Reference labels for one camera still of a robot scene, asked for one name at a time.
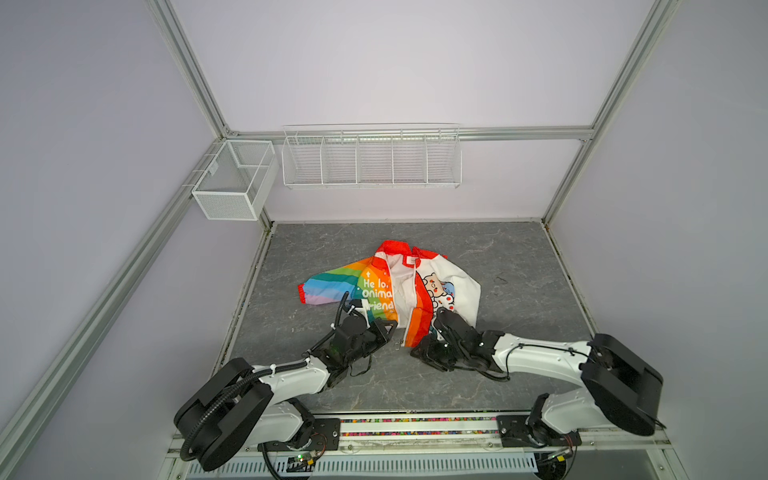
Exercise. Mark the white vented cable duct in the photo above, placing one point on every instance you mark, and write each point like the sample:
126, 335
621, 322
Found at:
414, 465

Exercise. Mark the long white wire basket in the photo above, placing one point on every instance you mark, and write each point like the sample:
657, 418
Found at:
388, 155

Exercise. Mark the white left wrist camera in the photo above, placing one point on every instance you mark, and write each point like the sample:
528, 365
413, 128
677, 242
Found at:
357, 307

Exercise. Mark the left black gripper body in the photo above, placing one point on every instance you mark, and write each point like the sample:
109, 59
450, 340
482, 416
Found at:
367, 341

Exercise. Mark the aluminium front rail frame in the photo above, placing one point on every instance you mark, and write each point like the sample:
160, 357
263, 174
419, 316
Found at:
605, 453

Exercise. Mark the white mesh box basket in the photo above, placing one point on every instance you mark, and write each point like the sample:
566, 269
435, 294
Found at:
237, 180

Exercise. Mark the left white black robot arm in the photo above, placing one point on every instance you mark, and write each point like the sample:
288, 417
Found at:
244, 405

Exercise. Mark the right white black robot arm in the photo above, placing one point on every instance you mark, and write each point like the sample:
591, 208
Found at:
612, 384

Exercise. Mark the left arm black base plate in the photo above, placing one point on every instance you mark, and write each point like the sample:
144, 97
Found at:
324, 434

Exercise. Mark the colourful red white kids jacket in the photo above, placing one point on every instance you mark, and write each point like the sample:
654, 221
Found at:
401, 283

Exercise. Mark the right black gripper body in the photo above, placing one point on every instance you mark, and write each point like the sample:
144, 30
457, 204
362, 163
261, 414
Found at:
458, 356

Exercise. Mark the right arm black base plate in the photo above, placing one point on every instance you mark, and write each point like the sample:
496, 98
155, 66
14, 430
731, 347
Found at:
515, 432

